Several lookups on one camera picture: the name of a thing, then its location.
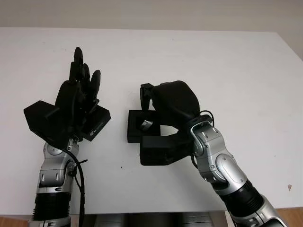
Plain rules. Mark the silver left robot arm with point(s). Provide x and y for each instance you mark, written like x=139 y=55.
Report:
x=54 y=172

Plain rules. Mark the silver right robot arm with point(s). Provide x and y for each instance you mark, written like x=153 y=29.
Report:
x=225 y=165

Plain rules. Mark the black foam-lined camera box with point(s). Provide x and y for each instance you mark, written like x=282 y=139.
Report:
x=132 y=134

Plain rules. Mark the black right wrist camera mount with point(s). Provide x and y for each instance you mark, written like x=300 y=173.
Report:
x=161 y=151

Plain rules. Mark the grey robot torso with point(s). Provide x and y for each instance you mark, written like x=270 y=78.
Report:
x=154 y=217

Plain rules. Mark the small silver RealSense camera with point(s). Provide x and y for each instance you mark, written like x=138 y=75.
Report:
x=145 y=124

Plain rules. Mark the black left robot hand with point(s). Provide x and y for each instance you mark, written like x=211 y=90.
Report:
x=69 y=104

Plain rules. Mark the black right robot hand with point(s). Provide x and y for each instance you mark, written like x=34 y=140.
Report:
x=175 y=101

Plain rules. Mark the black RealSense box lid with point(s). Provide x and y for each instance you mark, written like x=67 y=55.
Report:
x=100 y=120

